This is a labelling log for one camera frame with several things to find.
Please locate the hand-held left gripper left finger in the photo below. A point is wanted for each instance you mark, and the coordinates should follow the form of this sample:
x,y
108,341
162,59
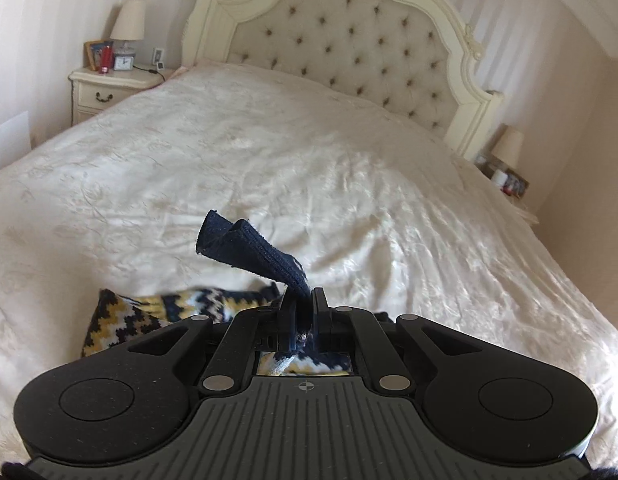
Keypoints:
x,y
288,326

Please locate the small alarm clock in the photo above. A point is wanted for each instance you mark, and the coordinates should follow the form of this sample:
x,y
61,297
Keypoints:
x,y
123,63

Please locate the table lamp with cream shade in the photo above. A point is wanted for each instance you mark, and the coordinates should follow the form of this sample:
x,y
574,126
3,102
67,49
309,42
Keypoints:
x,y
509,147
129,20

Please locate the red candle jar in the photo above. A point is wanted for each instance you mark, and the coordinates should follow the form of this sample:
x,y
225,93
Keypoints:
x,y
106,60

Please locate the white wall outlet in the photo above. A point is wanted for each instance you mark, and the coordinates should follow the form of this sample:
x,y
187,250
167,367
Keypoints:
x,y
159,55

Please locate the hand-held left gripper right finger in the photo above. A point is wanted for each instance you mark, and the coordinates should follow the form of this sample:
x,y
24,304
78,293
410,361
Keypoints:
x,y
320,321

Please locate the cream floral bedspread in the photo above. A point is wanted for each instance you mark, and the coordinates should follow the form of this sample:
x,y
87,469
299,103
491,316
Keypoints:
x,y
299,160

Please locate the wooden picture frame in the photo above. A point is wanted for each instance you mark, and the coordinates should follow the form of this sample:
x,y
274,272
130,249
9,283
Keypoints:
x,y
93,55

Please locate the white jar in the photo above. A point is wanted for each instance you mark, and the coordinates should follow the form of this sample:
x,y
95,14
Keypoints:
x,y
499,177

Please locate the cream nightstand with drawer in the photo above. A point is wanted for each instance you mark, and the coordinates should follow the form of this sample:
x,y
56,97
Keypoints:
x,y
106,91

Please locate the navy yellow patterned knit sweater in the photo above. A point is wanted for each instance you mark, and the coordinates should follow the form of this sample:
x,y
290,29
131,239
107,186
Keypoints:
x,y
249,251

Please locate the cream tufted bed headboard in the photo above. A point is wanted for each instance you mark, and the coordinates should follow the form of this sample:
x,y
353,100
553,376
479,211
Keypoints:
x,y
349,40

